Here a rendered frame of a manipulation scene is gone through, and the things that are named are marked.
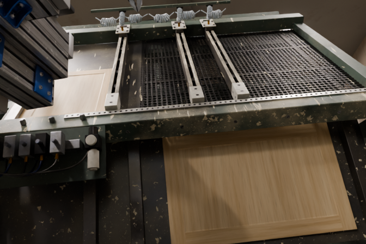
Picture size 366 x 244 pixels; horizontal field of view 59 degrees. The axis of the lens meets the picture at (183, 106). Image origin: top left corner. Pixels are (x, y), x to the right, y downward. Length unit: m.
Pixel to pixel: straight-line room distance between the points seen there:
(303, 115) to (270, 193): 0.42
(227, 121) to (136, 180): 0.53
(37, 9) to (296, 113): 1.19
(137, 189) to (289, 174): 0.77
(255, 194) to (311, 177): 0.31
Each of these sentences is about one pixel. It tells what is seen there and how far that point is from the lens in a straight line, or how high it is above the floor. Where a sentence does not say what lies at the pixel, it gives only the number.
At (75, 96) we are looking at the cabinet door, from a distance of 1.87.
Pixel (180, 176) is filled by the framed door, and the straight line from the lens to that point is 1.67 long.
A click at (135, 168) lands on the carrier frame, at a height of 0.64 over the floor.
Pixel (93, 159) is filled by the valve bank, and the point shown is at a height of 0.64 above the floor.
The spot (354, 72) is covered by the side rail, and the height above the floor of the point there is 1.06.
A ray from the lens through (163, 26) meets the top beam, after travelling 2.58.
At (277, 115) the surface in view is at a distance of 1.60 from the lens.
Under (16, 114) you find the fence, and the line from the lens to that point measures 1.79.
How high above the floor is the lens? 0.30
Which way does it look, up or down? 22 degrees up
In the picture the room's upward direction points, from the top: 7 degrees counter-clockwise
